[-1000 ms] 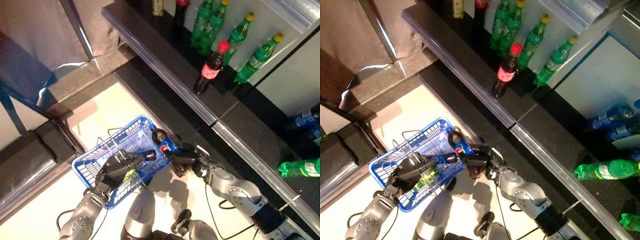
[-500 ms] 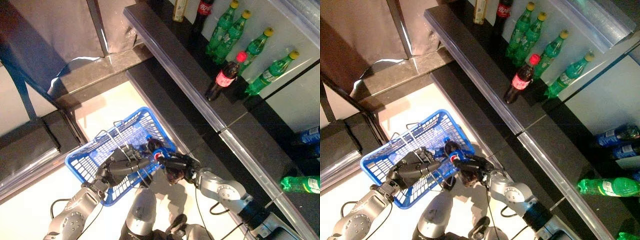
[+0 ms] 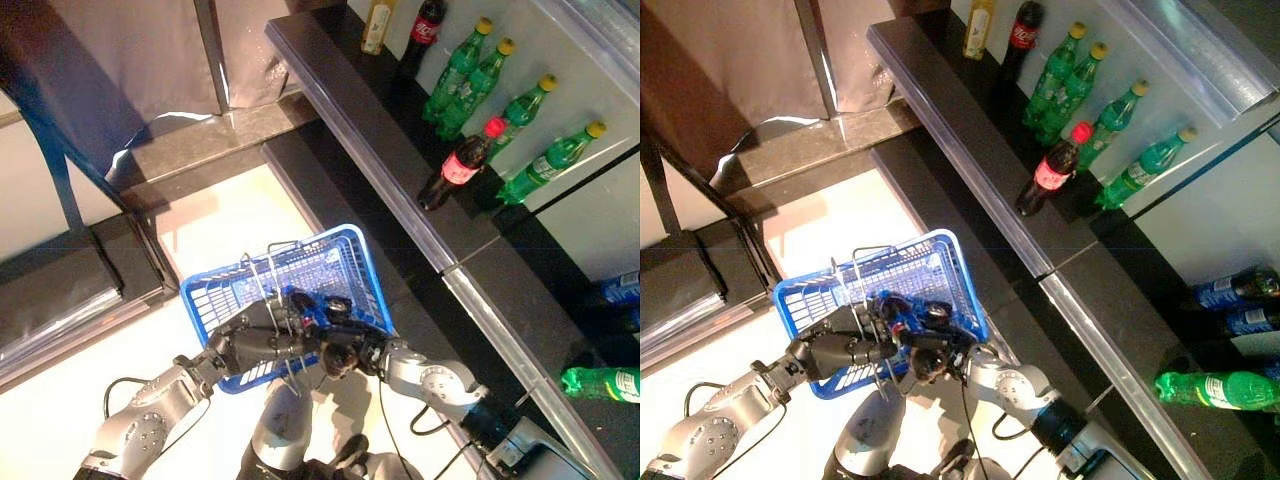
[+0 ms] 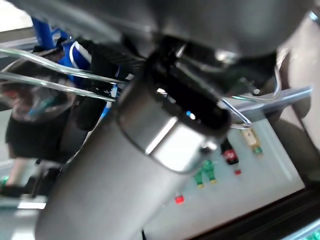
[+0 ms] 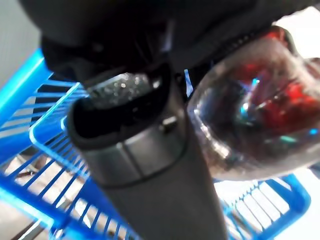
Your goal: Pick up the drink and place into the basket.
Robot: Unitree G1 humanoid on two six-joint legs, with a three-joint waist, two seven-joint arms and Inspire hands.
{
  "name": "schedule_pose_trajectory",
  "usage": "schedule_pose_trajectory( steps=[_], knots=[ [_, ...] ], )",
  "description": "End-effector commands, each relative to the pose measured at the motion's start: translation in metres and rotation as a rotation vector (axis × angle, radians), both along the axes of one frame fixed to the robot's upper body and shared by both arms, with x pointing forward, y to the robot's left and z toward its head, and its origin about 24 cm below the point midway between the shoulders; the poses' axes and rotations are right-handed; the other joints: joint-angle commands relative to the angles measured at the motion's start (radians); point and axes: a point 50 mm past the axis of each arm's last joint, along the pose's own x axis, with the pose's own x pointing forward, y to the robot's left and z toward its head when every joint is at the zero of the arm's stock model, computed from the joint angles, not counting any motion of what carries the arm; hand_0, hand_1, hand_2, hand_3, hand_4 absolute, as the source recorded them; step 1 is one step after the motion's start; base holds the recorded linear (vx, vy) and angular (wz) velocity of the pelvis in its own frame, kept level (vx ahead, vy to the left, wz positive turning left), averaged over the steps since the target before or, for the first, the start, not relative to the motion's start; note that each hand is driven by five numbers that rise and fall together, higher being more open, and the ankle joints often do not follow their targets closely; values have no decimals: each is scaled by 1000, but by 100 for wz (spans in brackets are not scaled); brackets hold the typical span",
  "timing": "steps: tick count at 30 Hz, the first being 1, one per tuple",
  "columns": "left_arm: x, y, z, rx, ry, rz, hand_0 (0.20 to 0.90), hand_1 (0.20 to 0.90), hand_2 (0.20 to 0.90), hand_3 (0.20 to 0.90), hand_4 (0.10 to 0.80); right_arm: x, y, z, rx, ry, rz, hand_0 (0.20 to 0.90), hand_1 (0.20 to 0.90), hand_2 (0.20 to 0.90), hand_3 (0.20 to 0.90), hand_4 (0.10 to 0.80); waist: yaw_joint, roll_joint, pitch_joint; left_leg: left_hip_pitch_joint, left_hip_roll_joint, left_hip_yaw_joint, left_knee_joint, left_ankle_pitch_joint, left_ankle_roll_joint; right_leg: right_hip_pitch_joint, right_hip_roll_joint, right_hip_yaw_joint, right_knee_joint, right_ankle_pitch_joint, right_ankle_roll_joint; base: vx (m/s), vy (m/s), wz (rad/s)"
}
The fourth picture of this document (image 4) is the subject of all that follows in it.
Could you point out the blue plastic shopping basket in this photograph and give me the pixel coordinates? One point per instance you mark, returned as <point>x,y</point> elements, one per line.
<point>42,32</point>

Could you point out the green Sprite bottle yellow cap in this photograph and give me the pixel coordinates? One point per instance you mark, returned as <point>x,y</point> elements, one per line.
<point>211,172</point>
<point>200,175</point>

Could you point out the small yellow tea bottle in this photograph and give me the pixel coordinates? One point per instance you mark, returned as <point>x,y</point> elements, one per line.
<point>251,140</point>

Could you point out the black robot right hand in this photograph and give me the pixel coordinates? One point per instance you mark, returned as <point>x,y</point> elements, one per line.
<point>42,140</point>

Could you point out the Coca-Cola bottle red cap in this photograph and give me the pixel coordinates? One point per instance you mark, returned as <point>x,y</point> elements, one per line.
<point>180,200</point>
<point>230,155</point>

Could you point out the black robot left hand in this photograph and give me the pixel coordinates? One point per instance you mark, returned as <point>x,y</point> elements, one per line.
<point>112,187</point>

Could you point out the dark metal shelf board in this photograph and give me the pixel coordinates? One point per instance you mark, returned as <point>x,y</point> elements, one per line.
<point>275,212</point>
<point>265,110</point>

